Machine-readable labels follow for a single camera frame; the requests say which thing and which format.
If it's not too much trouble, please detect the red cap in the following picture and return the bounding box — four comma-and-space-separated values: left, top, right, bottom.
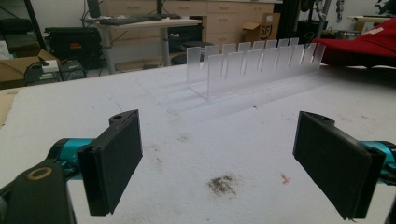
311, 17, 396, 68

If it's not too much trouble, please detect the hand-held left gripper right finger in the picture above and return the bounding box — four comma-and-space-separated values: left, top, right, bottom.
292, 110, 396, 220

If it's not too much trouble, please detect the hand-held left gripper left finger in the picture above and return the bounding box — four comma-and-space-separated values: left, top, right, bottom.
47, 108, 144, 217

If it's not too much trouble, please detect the black wire basket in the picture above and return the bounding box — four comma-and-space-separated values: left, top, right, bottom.
57, 60, 88, 82

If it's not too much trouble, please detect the black equipment case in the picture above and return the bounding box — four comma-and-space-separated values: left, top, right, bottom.
44, 26, 104, 70

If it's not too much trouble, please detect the clear acrylic slotted rack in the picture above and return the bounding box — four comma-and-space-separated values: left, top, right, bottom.
186, 37, 326, 101

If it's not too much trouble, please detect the printed cardboard box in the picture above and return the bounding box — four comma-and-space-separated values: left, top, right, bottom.
242, 12, 281, 43

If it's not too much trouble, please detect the open cardboard box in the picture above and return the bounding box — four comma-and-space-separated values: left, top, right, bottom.
0, 49, 61, 91

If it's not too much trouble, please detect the black metal stand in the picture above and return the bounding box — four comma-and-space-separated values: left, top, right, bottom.
23, 0, 48, 50

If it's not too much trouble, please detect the black round stool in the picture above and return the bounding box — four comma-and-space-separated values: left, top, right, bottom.
170, 40, 216, 66

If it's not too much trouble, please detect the wooden drawer cabinet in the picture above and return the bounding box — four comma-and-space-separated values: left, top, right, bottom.
102, 0, 276, 46

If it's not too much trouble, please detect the light wooden desk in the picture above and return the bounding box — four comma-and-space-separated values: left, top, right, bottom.
83, 18, 204, 75

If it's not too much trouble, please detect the black keyboard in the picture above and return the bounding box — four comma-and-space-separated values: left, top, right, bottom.
98, 13, 182, 26

